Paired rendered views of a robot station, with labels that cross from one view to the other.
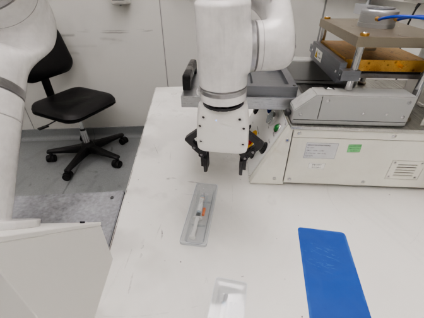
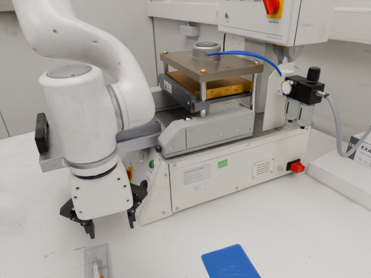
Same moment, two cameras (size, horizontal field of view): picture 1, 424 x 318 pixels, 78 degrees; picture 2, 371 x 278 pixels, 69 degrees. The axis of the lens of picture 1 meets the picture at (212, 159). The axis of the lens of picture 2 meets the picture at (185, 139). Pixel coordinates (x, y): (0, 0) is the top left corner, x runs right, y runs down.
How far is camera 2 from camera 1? 8 cm
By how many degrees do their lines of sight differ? 23
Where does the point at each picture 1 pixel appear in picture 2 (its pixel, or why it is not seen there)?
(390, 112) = (240, 128)
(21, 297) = not seen: outside the picture
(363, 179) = (236, 186)
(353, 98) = (210, 124)
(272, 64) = (137, 122)
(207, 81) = (74, 154)
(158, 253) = not seen: outside the picture
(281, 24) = (136, 86)
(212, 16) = (65, 94)
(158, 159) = (25, 235)
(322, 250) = (228, 271)
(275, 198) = (170, 233)
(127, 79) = not seen: outside the picture
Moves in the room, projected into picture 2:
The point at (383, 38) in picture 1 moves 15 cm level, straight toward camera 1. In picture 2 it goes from (218, 72) to (222, 94)
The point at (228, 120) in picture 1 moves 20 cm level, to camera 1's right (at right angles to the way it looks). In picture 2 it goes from (106, 182) to (207, 151)
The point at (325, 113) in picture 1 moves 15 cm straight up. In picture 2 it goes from (191, 142) to (190, 80)
